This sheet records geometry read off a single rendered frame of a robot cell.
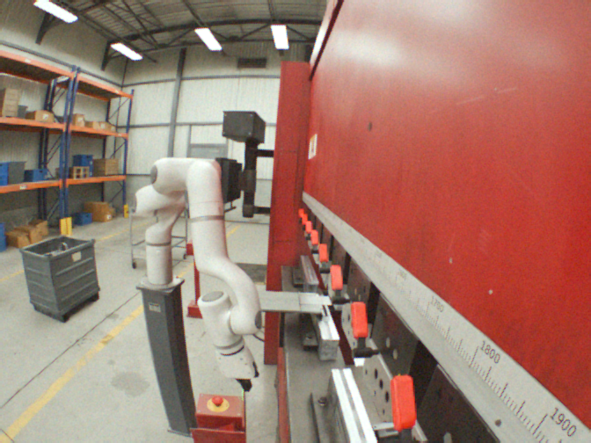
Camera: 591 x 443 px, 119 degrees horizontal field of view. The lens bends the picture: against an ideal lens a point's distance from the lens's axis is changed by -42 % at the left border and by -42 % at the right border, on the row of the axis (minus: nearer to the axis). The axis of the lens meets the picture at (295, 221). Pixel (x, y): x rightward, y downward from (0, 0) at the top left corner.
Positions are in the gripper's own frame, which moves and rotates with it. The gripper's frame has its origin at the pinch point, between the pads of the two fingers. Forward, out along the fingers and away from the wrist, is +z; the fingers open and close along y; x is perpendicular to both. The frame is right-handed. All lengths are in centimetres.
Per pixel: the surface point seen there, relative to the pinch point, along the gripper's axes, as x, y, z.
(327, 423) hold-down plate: -11.4, 24.9, 4.3
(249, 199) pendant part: 177, -50, -31
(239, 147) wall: 739, -254, -113
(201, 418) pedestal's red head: -9.4, -16.0, 9.4
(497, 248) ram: -39, 49, -52
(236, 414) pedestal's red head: -4.9, -5.4, 10.1
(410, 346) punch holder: -30, 42, -37
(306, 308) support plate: 39.6, 13.3, -2.8
